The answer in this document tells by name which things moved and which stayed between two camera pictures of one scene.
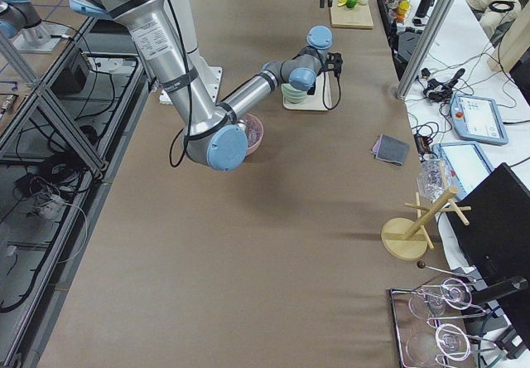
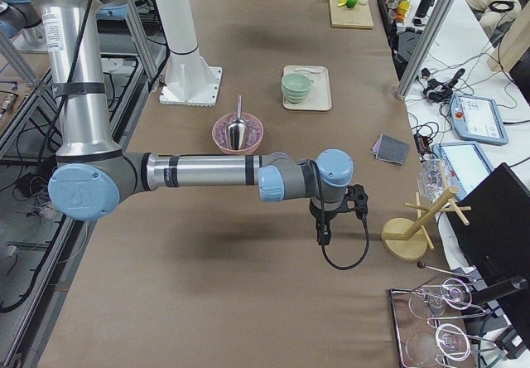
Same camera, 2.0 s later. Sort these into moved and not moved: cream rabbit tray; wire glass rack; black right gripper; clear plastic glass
Moved: black right gripper
Not moved: clear plastic glass; cream rabbit tray; wire glass rack
